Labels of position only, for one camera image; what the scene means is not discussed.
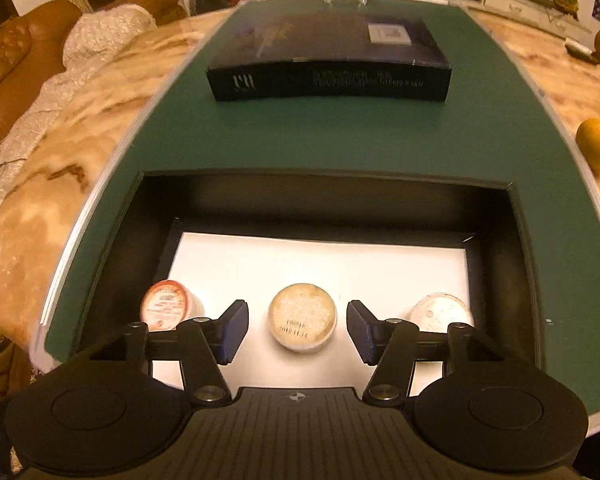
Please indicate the patterned brown cloth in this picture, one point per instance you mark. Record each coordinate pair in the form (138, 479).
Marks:
(0, 385)

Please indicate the black box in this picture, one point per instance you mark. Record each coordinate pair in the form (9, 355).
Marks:
(505, 240)

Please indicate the orange fruit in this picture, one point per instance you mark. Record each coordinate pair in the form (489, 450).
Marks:
(597, 144)

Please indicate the white low cabinet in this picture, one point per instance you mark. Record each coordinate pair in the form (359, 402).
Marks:
(505, 0)

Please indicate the orange lid round jar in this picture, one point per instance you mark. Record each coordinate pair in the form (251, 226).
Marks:
(166, 305)

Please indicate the green desk mat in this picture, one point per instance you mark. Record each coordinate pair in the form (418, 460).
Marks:
(330, 135)

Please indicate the beige lid round jar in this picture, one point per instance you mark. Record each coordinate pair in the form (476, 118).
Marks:
(303, 316)

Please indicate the dark flat box lid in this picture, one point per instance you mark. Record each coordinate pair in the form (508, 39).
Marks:
(330, 50)

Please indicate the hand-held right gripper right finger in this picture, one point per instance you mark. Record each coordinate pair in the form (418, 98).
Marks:
(358, 331)

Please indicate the brown leather sofa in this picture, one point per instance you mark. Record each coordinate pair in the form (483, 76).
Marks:
(10, 60)

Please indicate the white lid round jar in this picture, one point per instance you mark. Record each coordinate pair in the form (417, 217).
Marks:
(440, 312)

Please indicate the marble desktop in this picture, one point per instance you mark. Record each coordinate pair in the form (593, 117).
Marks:
(105, 90)

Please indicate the white lace cloth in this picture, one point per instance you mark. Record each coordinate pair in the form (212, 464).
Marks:
(105, 30)

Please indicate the black remote control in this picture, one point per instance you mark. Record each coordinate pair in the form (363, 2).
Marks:
(581, 51)

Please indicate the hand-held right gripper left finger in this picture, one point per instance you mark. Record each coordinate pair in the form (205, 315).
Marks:
(235, 331)

